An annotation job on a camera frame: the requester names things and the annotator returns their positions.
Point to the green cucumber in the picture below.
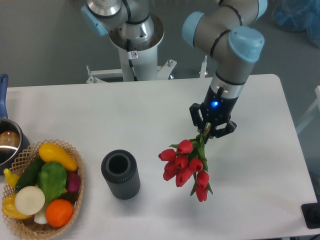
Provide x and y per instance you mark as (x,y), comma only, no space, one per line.
(30,175)

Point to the purple red onion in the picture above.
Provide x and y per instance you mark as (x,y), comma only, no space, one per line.
(73,182)

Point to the orange fruit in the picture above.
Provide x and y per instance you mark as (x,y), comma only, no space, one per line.
(59,212)

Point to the woven wicker basket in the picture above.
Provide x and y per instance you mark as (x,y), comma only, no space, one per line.
(27,229)

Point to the white frame at right edge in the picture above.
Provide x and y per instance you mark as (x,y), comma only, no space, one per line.
(310,113)

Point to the yellow squash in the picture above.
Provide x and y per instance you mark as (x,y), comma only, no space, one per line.
(50,152)

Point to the blue handled saucepan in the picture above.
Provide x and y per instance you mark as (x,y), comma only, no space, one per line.
(12,139)

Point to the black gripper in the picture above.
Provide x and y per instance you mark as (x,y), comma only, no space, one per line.
(216,110)

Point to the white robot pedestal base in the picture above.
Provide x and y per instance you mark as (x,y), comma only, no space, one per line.
(137,46)

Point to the white onion half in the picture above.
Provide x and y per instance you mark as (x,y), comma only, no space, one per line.
(29,200)

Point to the black device at table edge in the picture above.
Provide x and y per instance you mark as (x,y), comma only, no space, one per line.
(311,214)

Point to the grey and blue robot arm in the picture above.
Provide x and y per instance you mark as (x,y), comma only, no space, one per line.
(224,35)

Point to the red tulip bouquet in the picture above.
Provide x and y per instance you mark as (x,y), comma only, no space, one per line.
(187,160)

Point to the blue plastic bag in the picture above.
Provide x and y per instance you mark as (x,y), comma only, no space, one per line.
(298,16)

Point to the yellow bell pepper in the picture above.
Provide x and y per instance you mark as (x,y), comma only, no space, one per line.
(9,208)

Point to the white green leek stalk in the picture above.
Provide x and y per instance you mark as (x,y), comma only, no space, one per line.
(40,217)

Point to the dark grey ribbed vase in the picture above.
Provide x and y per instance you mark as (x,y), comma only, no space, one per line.
(120,171)

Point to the green lettuce leaf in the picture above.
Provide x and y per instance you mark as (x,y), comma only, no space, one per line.
(52,181)

